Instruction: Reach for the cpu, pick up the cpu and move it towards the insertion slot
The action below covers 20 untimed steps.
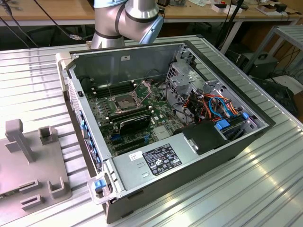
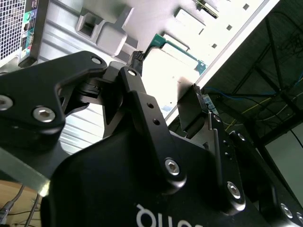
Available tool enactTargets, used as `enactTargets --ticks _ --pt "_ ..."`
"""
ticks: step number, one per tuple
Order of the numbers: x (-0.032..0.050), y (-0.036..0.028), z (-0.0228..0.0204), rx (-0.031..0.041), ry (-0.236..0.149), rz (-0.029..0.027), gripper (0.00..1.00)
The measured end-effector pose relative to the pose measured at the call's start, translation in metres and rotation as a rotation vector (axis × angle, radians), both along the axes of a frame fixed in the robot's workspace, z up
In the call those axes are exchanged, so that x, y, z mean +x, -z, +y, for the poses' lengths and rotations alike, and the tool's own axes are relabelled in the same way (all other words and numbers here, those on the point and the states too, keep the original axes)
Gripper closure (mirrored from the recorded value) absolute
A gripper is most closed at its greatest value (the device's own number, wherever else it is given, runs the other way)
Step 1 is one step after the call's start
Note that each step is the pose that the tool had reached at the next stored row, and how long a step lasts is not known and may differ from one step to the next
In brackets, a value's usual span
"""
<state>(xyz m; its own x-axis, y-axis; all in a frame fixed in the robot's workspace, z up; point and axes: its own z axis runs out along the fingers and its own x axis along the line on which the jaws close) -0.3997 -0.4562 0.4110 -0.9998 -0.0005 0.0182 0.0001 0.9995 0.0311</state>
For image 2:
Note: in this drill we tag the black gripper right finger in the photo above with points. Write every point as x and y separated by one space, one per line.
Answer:
227 165

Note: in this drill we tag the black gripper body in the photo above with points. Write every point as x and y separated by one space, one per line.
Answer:
106 184

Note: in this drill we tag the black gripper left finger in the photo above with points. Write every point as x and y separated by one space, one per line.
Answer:
35 85

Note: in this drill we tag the silver CPU with green edge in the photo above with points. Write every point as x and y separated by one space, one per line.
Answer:
170 68

